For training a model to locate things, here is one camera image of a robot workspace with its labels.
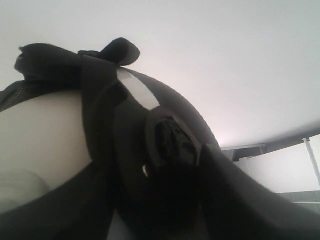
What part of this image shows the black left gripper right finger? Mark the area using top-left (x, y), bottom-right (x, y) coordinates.
top-left (199, 144), bottom-right (320, 240)

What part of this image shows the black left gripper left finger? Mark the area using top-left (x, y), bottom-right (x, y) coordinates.
top-left (0, 163), bottom-right (114, 240)

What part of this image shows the black helmet with tinted visor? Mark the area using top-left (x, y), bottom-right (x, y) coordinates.
top-left (0, 38), bottom-right (217, 240)

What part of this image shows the white frame structure in background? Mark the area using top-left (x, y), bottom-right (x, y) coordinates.
top-left (234, 135), bottom-right (320, 204)

